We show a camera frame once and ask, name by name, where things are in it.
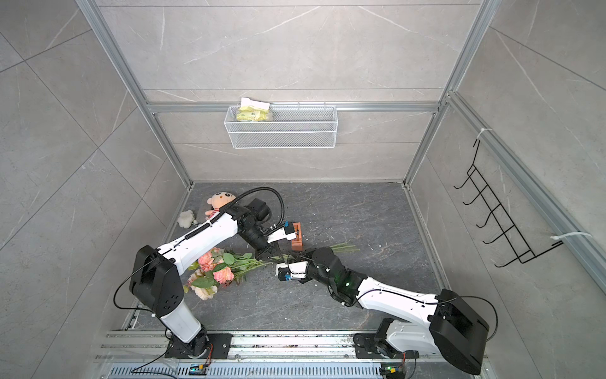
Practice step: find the small grey plush toy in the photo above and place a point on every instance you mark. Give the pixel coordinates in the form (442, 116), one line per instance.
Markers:
(187, 219)

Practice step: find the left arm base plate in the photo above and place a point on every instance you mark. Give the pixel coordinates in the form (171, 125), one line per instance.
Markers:
(216, 345)

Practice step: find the pink plush doll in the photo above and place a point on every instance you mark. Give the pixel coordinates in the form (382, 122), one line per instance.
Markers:
(217, 201)

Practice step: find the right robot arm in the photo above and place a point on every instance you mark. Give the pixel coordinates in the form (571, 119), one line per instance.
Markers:
(443, 324)

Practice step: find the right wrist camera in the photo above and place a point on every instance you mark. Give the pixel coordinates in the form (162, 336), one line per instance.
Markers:
(292, 271)

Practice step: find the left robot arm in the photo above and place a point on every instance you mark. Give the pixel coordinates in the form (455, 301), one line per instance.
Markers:
(160, 273)

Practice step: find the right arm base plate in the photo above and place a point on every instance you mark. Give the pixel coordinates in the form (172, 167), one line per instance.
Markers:
(374, 348)

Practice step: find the artificial pink flower bouquet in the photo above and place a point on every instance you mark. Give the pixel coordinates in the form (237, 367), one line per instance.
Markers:
(221, 268)

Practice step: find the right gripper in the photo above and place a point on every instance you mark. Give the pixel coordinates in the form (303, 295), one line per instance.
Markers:
(305, 279)

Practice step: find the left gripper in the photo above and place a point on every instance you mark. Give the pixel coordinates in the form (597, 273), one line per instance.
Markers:
(267, 251)

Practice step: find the yellow green packet in basket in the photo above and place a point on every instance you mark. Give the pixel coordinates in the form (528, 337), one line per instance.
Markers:
(253, 111)

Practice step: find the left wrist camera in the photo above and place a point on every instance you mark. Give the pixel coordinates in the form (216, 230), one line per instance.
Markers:
(287, 232)

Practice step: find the white wire wall basket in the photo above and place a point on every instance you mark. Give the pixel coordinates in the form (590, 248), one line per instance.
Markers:
(287, 126)

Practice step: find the black wall hook rack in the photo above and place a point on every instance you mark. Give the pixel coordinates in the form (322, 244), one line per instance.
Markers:
(499, 216)

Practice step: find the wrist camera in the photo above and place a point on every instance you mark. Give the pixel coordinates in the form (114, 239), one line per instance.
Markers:
(292, 271)
(287, 232)

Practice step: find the orange tape dispenser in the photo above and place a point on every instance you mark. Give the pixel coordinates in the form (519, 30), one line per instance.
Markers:
(297, 243)

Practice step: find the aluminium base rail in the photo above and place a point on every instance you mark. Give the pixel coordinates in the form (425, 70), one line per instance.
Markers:
(260, 354)

